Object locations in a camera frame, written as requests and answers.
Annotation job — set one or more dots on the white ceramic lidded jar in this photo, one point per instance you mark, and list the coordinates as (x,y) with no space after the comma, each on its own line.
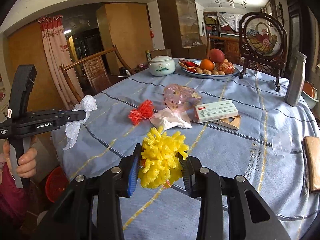
(161,66)

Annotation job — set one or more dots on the blue-grey striped tablecloth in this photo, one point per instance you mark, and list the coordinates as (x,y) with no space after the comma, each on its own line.
(225,155)

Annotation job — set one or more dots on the orange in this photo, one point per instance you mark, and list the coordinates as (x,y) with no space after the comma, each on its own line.
(207,65)

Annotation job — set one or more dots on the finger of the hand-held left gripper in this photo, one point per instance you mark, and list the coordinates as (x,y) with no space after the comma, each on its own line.
(73,117)

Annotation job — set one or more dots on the dark wooden low cabinet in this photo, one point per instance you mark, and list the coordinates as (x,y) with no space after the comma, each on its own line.
(135,70)

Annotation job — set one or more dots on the round embroidered table screen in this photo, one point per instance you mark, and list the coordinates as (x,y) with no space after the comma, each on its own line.
(262,37)

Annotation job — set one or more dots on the green enamel basin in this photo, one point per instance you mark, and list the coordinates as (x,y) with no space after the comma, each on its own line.
(310,98)

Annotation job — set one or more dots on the plywood door panel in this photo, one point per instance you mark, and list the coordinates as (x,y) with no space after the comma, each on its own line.
(30,55)

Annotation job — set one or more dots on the wooden chair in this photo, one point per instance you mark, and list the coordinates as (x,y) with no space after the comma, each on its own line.
(232,47)

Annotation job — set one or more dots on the large cardboard box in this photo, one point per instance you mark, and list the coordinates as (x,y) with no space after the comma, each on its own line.
(161,53)

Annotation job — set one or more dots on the red plastic basket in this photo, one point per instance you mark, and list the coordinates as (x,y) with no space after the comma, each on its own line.
(56,185)

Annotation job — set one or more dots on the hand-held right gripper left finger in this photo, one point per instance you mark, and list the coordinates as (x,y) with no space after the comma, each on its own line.
(132,177)

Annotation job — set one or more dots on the clear plastic cup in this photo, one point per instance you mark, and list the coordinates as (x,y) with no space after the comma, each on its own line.
(282,142)

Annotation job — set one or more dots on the tall wooden glass cabinet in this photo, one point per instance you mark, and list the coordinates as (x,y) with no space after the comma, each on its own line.
(167,17)

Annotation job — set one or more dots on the pink floral curtain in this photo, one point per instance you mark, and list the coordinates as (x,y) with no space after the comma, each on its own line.
(55,55)

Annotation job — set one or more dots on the red net wrapped fruit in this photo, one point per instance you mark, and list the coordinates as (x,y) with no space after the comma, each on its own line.
(225,68)

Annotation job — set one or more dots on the white medicine box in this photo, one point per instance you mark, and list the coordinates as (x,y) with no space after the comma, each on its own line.
(215,111)

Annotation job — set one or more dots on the brown cardboard box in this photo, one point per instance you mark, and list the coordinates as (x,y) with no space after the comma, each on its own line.
(232,123)

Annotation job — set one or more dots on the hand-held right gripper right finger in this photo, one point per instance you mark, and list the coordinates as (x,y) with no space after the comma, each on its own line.
(190,177)

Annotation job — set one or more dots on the white dust sheet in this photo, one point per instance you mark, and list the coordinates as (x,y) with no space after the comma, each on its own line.
(231,21)

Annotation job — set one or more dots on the yellow foam net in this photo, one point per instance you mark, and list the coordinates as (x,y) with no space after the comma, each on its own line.
(160,160)

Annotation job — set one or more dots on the white plastic bag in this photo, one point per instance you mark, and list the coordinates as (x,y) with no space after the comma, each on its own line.
(86,105)

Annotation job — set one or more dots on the carved wooden armchair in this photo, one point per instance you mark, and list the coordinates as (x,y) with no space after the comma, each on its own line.
(96,72)

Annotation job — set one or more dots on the silver metal bottle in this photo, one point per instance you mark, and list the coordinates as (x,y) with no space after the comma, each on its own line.
(296,80)

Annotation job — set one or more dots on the red apple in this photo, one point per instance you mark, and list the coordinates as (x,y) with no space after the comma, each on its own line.
(217,55)

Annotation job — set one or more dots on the green spray can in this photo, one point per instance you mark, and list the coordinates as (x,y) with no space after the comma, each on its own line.
(148,56)

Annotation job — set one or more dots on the red mesh ribbon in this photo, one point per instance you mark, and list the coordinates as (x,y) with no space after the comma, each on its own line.
(141,112)

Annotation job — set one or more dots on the white fruit plate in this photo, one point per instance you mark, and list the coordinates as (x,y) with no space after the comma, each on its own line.
(232,74)

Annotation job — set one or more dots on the plywood wardrobe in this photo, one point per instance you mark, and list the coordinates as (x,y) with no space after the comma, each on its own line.
(125,30)

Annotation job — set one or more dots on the person's left forearm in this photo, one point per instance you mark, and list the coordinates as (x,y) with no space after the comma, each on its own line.
(10,200)

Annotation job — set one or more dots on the pink transparent wrapper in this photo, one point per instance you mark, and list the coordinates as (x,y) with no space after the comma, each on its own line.
(180,96)

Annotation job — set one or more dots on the person's left hand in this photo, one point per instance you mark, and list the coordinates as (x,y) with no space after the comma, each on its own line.
(26,162)

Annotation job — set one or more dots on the cluttered storage shelf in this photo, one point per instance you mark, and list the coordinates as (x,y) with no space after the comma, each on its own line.
(211,23)

